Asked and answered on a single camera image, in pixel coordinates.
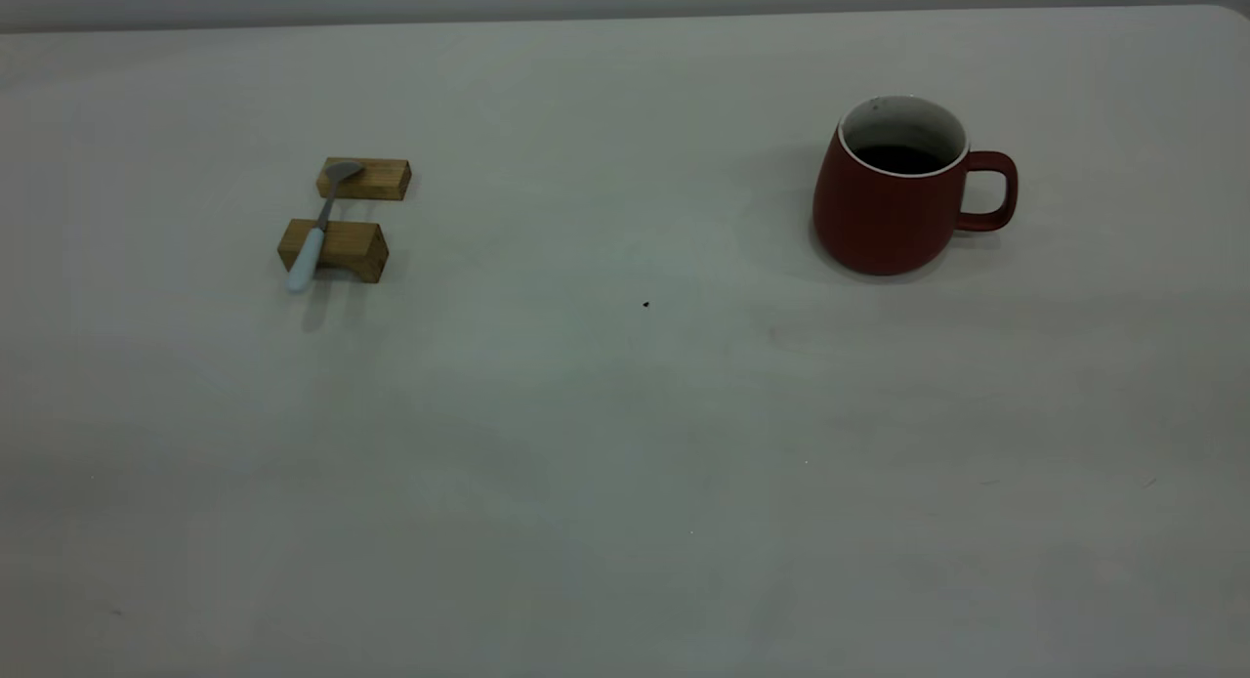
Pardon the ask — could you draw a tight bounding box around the red ceramic mug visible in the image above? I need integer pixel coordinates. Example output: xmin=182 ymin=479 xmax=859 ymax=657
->
xmin=812 ymin=95 xmax=1019 ymax=276

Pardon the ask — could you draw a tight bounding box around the spoon with pale blue handle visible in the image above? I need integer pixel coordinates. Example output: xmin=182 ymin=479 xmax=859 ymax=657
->
xmin=286 ymin=160 xmax=364 ymax=293

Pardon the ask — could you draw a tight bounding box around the arch-shaped wooden block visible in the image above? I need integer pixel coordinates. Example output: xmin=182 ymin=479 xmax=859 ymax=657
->
xmin=277 ymin=219 xmax=390 ymax=284

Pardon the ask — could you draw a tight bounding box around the flat rectangular wooden block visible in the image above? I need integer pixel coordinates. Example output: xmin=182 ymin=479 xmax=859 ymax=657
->
xmin=315 ymin=157 xmax=412 ymax=201

